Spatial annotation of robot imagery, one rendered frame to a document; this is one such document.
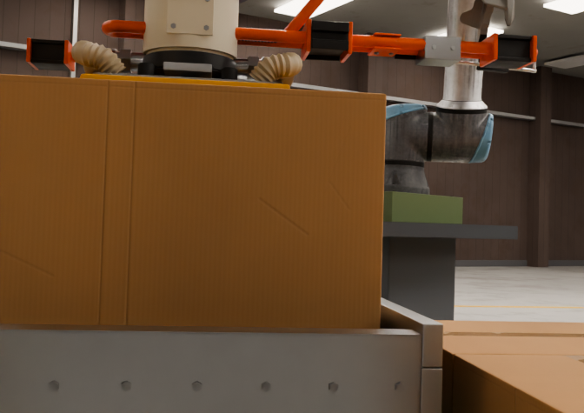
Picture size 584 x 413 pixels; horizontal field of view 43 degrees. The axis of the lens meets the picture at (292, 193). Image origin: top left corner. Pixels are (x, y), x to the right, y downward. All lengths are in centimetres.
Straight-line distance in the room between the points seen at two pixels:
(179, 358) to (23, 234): 33
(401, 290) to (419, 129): 48
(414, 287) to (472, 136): 47
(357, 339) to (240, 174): 32
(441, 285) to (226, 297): 119
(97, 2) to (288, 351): 1030
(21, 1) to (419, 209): 916
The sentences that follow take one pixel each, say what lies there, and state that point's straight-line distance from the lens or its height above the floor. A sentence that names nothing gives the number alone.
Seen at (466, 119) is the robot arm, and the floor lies 105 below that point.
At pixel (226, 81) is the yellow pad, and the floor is 97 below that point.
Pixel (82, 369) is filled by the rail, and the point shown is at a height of 54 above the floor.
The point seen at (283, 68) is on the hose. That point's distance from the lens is 127.
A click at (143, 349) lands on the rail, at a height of 57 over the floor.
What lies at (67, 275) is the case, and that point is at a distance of 116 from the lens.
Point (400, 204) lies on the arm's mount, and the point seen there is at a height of 80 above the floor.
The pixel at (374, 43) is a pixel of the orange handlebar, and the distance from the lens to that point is 140.
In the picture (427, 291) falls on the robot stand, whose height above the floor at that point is 55.
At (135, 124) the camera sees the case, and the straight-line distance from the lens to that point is 115.
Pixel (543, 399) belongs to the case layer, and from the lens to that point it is 95.
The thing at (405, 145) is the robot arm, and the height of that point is 98.
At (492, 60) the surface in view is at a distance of 146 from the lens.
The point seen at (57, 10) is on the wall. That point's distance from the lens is 1097.
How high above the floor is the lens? 74
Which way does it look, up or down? 2 degrees up
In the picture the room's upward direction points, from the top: 2 degrees clockwise
